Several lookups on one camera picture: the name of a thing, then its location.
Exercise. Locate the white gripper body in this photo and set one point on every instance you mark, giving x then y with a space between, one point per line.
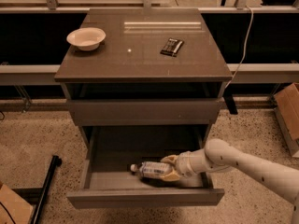
183 164

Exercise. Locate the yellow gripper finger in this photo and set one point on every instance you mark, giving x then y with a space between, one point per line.
170 176
171 159

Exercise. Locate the clear plastic water bottle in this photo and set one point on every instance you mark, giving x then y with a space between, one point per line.
151 169

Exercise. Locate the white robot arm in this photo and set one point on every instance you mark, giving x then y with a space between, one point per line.
217 155

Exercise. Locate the closed top drawer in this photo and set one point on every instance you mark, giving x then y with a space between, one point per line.
143 112

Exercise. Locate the open middle drawer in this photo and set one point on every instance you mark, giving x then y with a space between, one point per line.
107 181

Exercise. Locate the grey drawer cabinet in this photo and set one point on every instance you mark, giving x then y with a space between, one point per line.
129 65

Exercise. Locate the cardboard box right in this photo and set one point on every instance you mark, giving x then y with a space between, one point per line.
287 114

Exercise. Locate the cardboard box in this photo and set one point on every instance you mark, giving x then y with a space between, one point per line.
13 208
287 114

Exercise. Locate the black snack packet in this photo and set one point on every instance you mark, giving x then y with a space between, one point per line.
172 47

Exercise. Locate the white bowl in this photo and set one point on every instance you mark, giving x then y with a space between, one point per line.
86 39

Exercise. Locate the cardboard box left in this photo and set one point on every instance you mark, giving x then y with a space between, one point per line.
13 208

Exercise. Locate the grey horizontal rail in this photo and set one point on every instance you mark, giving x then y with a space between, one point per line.
246 73

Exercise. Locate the black metal frame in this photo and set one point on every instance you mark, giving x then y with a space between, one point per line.
38 196

